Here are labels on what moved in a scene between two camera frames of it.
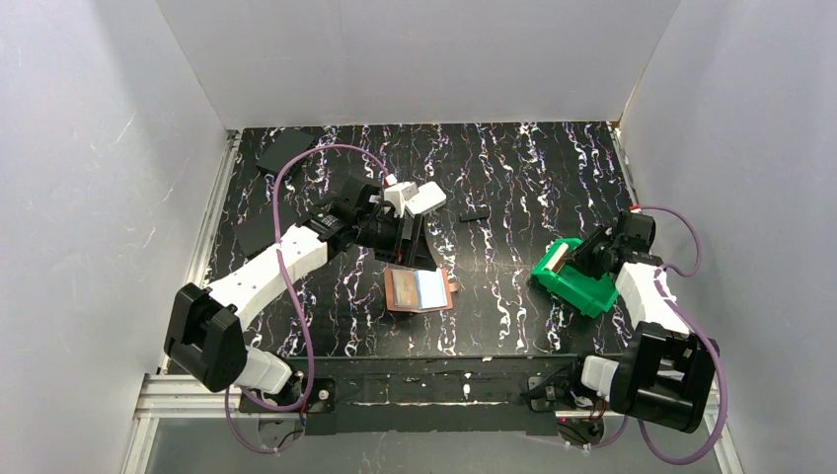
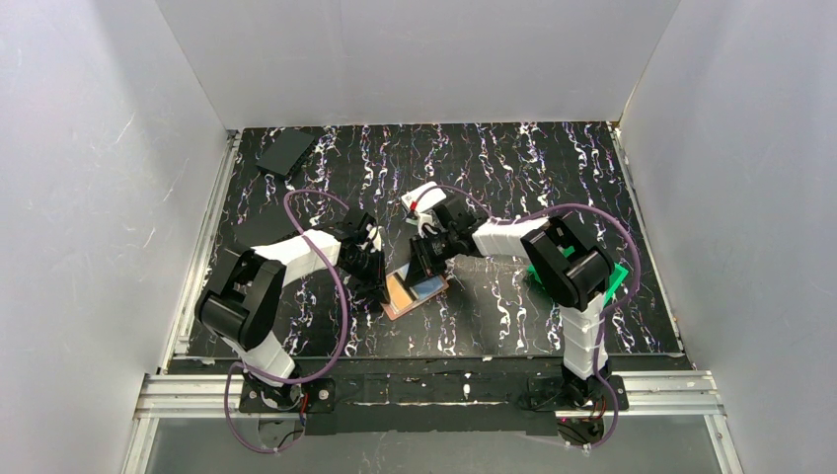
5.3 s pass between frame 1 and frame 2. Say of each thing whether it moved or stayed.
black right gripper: moved
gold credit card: moved
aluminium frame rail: stayed
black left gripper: moved
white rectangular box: stayed
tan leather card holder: moved
